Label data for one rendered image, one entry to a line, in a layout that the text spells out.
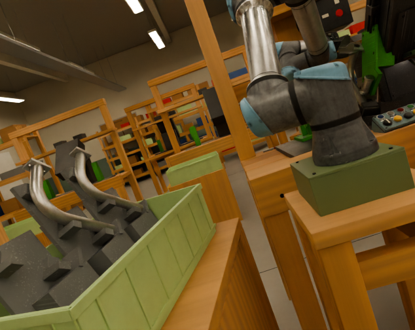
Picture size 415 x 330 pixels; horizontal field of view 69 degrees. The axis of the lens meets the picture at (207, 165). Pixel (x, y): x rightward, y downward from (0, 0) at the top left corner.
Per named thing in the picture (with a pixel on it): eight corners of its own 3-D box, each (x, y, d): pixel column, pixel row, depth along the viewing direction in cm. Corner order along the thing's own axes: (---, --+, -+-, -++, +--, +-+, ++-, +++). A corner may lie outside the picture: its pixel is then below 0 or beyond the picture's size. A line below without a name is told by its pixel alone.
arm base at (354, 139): (393, 147, 66) (381, 105, 65) (326, 170, 67) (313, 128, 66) (360, 143, 81) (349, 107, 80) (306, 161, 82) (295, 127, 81)
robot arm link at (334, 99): (362, 112, 65) (344, 51, 63) (300, 131, 71) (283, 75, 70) (359, 107, 76) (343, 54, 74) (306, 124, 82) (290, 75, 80)
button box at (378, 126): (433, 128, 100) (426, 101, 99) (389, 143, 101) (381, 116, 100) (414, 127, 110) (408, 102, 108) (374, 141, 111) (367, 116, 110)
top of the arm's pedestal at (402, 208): (477, 203, 58) (472, 184, 58) (316, 251, 62) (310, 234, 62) (390, 173, 90) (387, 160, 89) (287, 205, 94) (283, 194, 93)
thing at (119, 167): (197, 162, 1059) (175, 101, 1030) (118, 190, 1076) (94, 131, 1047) (198, 160, 1113) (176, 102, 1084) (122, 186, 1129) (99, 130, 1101)
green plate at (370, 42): (396, 77, 119) (396, 22, 116) (375, 79, 120) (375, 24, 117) (381, 81, 131) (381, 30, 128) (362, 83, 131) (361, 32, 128)
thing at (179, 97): (277, 143, 808) (250, 62, 779) (172, 180, 825) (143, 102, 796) (272, 142, 862) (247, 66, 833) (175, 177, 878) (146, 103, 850)
